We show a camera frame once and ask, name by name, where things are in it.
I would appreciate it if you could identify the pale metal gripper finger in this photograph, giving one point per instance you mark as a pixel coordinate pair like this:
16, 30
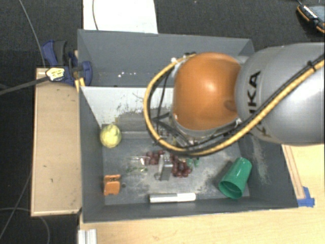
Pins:
141, 159
137, 170

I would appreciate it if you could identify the dark red toy grapes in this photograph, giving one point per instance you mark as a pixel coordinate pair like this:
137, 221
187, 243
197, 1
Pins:
180, 168

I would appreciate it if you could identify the white and grey marker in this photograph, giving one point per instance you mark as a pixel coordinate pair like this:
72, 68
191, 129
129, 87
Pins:
172, 197

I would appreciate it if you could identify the orange toy block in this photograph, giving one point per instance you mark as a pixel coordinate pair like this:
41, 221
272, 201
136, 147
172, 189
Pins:
111, 185

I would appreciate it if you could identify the yellow-green toy pear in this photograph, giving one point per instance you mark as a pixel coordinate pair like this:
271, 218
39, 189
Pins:
110, 136

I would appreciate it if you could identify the green plastic cup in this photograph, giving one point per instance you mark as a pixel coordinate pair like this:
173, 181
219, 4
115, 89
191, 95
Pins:
234, 178

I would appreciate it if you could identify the pale wood board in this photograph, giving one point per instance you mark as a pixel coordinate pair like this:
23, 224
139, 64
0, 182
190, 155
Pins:
57, 146

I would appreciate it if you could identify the grey metal bin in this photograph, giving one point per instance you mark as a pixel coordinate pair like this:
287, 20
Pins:
127, 57

